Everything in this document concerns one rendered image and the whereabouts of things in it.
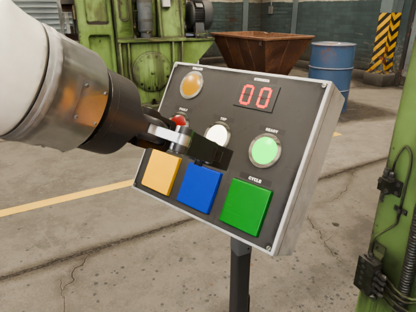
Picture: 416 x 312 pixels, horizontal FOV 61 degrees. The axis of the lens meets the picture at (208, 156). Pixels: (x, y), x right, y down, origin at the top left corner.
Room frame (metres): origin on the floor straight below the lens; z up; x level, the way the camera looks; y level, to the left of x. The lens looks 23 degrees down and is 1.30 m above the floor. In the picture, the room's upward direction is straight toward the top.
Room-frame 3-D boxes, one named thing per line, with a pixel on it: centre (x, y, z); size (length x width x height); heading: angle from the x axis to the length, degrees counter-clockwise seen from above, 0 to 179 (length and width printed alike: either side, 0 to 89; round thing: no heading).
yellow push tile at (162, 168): (0.62, 0.09, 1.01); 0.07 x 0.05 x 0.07; 49
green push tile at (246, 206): (0.49, -0.06, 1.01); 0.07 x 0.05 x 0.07; 49
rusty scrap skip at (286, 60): (7.40, -1.01, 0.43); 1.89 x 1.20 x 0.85; 30
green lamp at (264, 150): (0.53, -0.09, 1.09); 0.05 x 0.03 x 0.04; 24
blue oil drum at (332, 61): (4.89, -1.67, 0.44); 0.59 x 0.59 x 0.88
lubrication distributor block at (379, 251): (0.57, -0.33, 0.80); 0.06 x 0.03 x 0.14; 24
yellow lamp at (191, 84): (0.69, 0.03, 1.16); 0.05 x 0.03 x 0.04; 24
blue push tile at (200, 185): (0.56, 0.01, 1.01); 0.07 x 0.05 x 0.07; 49
